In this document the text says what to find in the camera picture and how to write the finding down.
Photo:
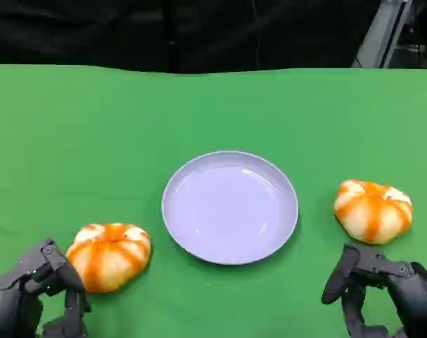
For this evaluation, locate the lilac plate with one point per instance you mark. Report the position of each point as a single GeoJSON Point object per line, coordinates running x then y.
{"type": "Point", "coordinates": [230, 207]}

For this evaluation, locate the orange and white bread roll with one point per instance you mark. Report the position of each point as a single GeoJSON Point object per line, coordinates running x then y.
{"type": "Point", "coordinates": [109, 255]}
{"type": "Point", "coordinates": [373, 211]}

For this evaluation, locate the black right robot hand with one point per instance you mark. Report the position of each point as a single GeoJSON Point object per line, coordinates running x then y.
{"type": "Point", "coordinates": [392, 281]}

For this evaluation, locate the grey metal frame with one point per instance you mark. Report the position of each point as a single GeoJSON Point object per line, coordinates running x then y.
{"type": "Point", "coordinates": [383, 33]}

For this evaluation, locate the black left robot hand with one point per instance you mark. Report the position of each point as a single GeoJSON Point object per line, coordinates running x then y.
{"type": "Point", "coordinates": [30, 281]}

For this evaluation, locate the black backdrop curtain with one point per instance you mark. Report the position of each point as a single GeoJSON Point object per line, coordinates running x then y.
{"type": "Point", "coordinates": [171, 33]}

